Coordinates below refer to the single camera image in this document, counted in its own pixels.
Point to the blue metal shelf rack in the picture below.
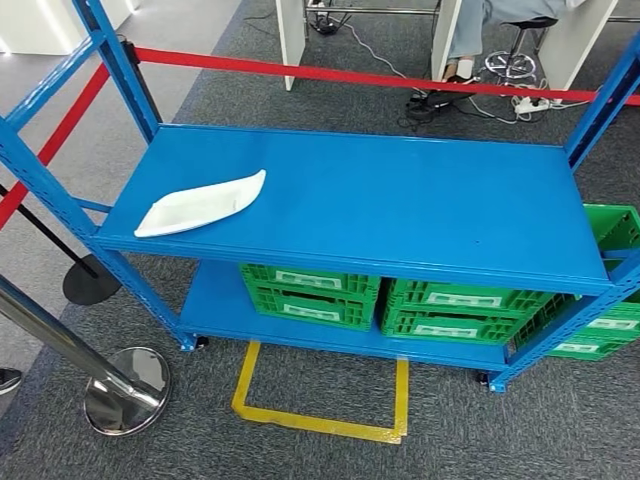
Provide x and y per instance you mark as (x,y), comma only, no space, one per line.
(375,199)

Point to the white plastic trim part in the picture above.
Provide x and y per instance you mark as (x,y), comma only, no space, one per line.
(195,206)

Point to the green plastic crate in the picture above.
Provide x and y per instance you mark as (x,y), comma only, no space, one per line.
(612,225)
(310,311)
(450,328)

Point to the white office desk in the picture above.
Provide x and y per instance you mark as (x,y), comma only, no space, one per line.
(570,46)
(290,40)

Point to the black power strip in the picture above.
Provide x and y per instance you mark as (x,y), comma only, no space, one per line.
(324,26)

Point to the person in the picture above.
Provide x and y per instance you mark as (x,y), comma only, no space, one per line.
(465,33)

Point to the black stool chrome base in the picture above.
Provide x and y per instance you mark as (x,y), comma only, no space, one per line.
(510,65)

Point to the black barrier stanchion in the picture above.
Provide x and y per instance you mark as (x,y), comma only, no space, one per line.
(90,285)

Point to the white power strip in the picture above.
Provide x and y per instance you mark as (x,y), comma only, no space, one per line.
(530,104)

